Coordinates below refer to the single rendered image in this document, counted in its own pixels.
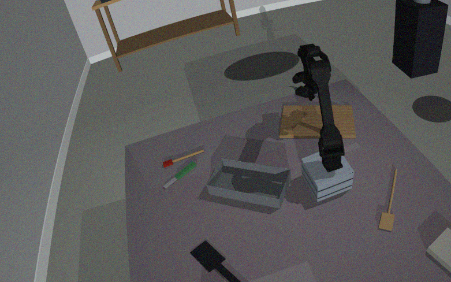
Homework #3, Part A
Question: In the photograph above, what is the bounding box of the tan wooden spatula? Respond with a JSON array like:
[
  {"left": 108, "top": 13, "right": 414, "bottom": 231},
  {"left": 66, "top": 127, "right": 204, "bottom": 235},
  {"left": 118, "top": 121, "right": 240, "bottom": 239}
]
[{"left": 378, "top": 169, "right": 397, "bottom": 231}]

